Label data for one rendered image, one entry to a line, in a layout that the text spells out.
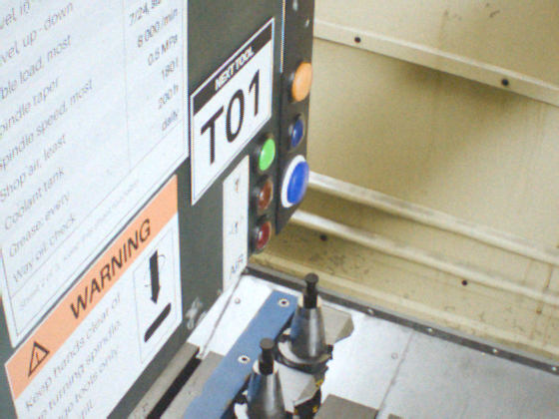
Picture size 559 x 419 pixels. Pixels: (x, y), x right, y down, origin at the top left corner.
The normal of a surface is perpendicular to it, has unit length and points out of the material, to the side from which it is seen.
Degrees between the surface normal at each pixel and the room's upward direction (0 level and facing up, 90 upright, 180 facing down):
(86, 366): 90
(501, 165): 90
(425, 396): 24
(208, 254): 90
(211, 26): 90
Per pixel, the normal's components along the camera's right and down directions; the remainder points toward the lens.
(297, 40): 0.90, 0.29
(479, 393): -0.15, -0.49
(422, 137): -0.43, 0.55
